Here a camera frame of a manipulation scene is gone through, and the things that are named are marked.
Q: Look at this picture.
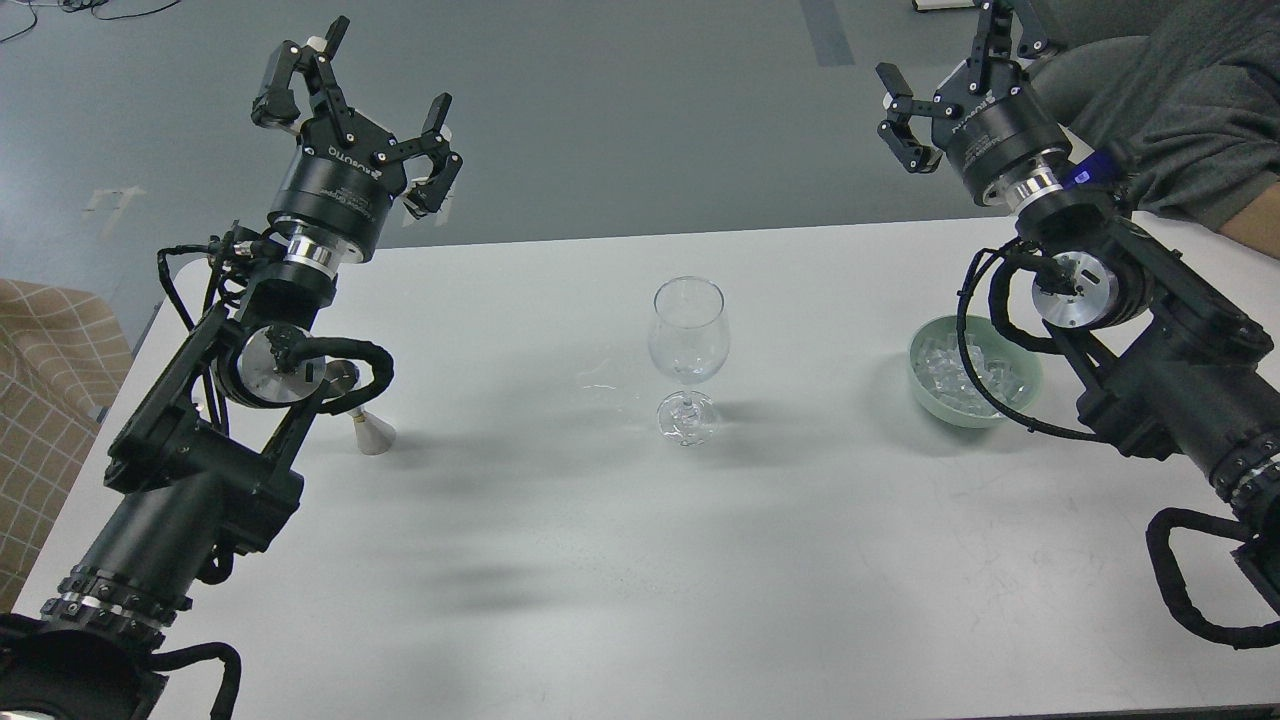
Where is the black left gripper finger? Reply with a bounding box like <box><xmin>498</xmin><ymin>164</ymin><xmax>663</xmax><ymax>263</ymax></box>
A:
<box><xmin>372</xmin><ymin>94</ymin><xmax>463</xmax><ymax>219</ymax></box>
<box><xmin>251</xmin><ymin>15</ymin><xmax>362</xmax><ymax>141</ymax></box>

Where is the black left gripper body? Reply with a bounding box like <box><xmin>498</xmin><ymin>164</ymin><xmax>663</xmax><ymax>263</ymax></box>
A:
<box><xmin>268</xmin><ymin>111</ymin><xmax>407</xmax><ymax>263</ymax></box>

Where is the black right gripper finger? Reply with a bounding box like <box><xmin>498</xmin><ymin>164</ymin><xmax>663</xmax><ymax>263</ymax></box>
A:
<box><xmin>876</xmin><ymin>61</ymin><xmax>951</xmax><ymax>174</ymax></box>
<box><xmin>959</xmin><ymin>1</ymin><xmax>1051</xmax><ymax>96</ymax></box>

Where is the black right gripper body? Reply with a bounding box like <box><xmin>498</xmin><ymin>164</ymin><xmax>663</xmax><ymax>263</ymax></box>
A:
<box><xmin>934</xmin><ymin>70</ymin><xmax>1071</xmax><ymax>208</ymax></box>

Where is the steel double jigger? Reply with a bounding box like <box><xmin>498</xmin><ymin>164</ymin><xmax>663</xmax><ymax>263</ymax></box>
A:
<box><xmin>325</xmin><ymin>359</ymin><xmax>397</xmax><ymax>456</ymax></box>

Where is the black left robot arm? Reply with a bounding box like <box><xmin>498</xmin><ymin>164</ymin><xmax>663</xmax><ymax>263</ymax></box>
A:
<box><xmin>3</xmin><ymin>17</ymin><xmax>463</xmax><ymax>719</ymax></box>

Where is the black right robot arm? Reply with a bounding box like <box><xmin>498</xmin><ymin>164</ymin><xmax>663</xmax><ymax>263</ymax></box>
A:
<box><xmin>876</xmin><ymin>1</ymin><xmax>1279</xmax><ymax>650</ymax></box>

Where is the clear ice cubes pile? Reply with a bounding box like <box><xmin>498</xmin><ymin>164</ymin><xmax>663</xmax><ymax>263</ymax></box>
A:
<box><xmin>918</xmin><ymin>334</ymin><xmax>1030</xmax><ymax>416</ymax></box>

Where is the clear wine glass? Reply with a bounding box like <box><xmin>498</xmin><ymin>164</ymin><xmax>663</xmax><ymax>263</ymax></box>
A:
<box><xmin>646</xmin><ymin>275</ymin><xmax>731</xmax><ymax>447</ymax></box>

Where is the person in grey clothes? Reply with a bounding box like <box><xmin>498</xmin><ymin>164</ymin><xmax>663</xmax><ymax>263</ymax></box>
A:
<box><xmin>1032</xmin><ymin>1</ymin><xmax>1279</xmax><ymax>258</ymax></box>

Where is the green bowl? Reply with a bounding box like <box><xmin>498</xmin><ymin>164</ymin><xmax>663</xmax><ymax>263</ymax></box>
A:
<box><xmin>908</xmin><ymin>315</ymin><xmax>1044</xmax><ymax>430</ymax></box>

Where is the plaid brown cloth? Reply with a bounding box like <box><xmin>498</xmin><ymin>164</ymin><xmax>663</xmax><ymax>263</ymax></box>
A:
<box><xmin>1</xmin><ymin>278</ymin><xmax>133</xmax><ymax>612</ymax></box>

